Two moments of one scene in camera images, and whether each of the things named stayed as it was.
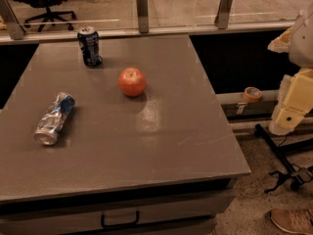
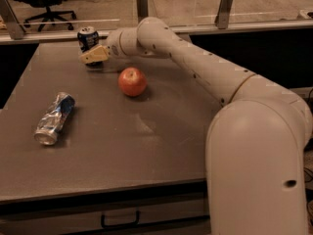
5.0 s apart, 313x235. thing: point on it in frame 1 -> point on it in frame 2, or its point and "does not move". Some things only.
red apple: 132,81 does not move
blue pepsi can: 88,39 does not move
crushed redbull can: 55,117 does not move
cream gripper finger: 294,102 -> 100,52
